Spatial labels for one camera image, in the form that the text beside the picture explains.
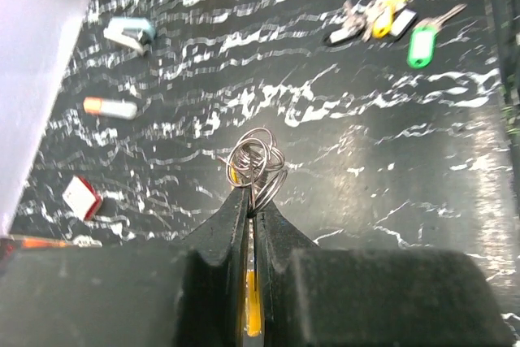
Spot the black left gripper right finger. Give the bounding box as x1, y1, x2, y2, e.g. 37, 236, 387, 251
257, 205, 514, 346

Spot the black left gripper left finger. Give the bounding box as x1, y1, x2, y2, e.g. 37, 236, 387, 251
1, 189, 249, 346

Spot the large keyring with yellow handle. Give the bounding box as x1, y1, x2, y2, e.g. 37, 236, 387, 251
219, 127, 288, 338

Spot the black key tag with key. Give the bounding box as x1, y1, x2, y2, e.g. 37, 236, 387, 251
323, 0, 366, 47

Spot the small red white box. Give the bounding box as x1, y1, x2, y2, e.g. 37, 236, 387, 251
63, 176, 102, 221

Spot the orange grey eraser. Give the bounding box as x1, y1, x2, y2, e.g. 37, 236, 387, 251
83, 97, 137, 120

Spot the white blue stapler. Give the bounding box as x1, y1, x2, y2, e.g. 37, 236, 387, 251
103, 17, 156, 56

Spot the green key tag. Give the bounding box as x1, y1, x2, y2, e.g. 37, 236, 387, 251
405, 3, 468, 70

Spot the small yellow key tag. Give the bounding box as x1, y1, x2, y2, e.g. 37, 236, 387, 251
362, 0, 395, 41

